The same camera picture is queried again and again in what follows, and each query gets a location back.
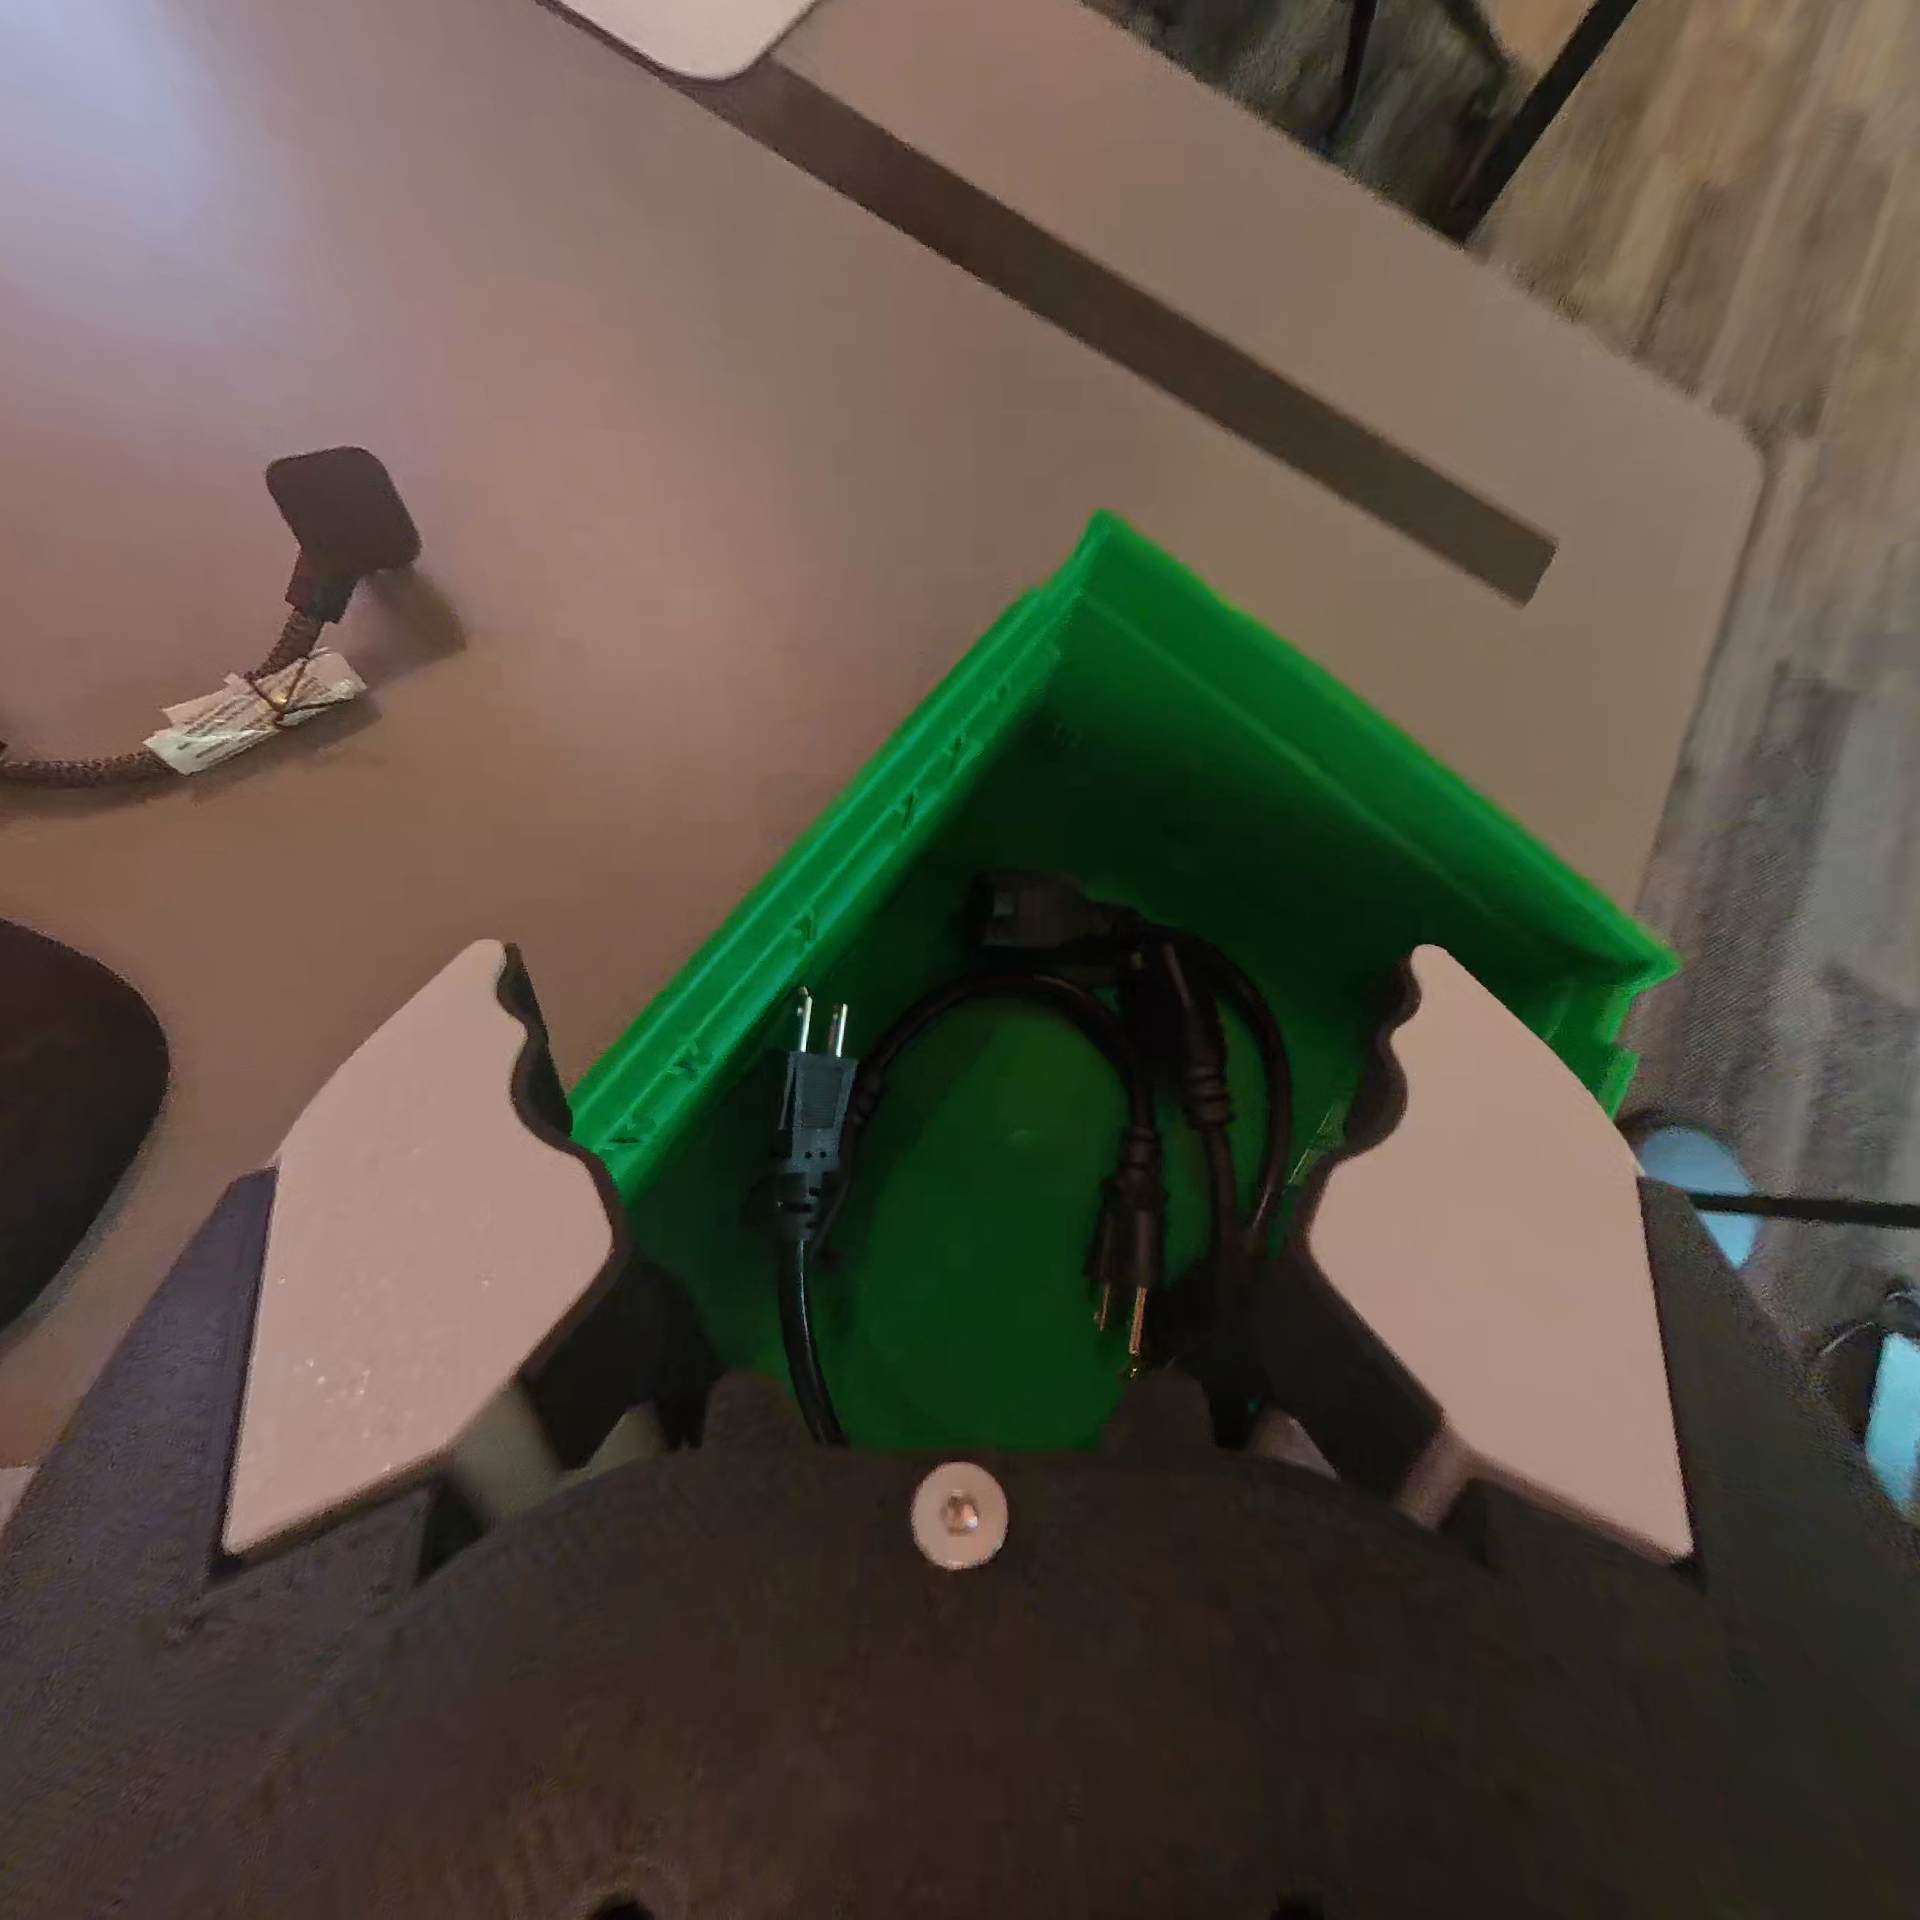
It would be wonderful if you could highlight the green plastic bin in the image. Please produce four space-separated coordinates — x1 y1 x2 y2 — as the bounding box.
569 510 1684 1454

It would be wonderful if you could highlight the white green cord label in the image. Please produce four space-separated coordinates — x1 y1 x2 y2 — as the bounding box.
150 652 370 777

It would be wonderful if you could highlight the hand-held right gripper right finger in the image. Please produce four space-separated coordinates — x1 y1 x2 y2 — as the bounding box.
1294 944 1699 1566

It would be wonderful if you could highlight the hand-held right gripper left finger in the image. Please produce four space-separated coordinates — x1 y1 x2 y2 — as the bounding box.
223 937 632 1557

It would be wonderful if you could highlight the pale blue round object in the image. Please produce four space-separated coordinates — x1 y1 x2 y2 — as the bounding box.
1632 1126 1781 1276

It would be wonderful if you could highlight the black round fabric pad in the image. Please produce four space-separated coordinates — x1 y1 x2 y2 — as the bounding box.
0 916 170 1328

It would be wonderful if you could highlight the black braided cord plug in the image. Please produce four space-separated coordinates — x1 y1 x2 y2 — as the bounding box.
0 447 426 790

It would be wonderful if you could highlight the black desk leg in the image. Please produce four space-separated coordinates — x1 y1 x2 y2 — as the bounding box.
1470 0 1643 241

